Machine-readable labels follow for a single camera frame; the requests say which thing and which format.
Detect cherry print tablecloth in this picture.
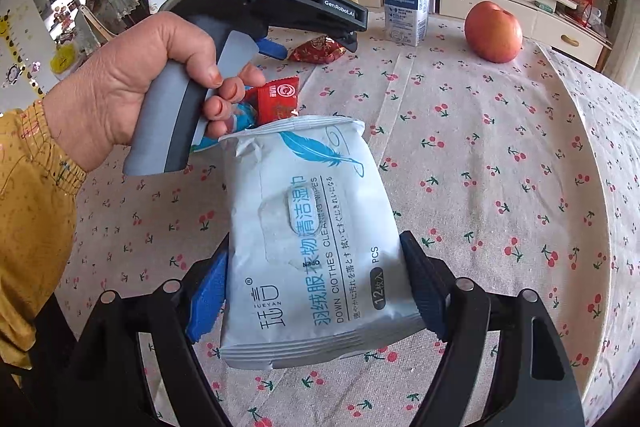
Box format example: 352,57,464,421
55,14,640,427

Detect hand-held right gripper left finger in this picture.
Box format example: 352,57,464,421
52,248,235,427

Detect person's left forearm yellow sleeve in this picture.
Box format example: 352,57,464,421
0,99,88,388

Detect red gift bag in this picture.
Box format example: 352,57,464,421
570,0,601,26

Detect white wet wipes packet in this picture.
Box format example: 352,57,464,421
220,116,426,370

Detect blue cartoon packet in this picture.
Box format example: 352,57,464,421
192,99,258,152

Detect red apple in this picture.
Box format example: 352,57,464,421
464,1,523,64

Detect crumpled red foil wrapper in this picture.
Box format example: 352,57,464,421
289,36,347,65

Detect person's left hand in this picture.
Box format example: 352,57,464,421
42,11,267,174

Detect red square snack packet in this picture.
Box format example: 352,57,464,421
242,76,301,125

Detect yellow plastic bag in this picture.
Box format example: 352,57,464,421
50,44,79,76

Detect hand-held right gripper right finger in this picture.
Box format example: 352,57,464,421
399,231,586,427

